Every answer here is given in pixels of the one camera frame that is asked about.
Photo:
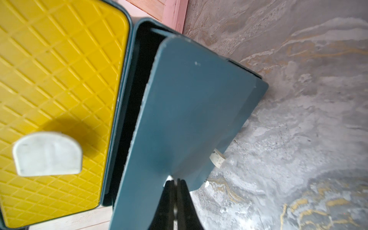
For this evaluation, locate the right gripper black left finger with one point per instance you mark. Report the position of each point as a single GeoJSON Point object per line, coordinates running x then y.
{"type": "Point", "coordinates": [164, 215]}

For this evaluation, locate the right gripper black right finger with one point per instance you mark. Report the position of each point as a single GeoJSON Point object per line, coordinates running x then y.
{"type": "Point", "coordinates": [187, 218]}

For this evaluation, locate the teal drawer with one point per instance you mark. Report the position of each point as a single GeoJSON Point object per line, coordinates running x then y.
{"type": "Point", "coordinates": [194, 102]}

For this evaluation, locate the yellow top drawer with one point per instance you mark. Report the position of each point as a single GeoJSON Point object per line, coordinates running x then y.
{"type": "Point", "coordinates": [61, 71]}

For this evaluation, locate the teal drawer cabinet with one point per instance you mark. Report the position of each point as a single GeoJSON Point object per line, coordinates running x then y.
{"type": "Point", "coordinates": [142, 49]}

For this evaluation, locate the pink notebook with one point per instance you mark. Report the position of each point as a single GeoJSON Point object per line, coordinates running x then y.
{"type": "Point", "coordinates": [171, 13]}

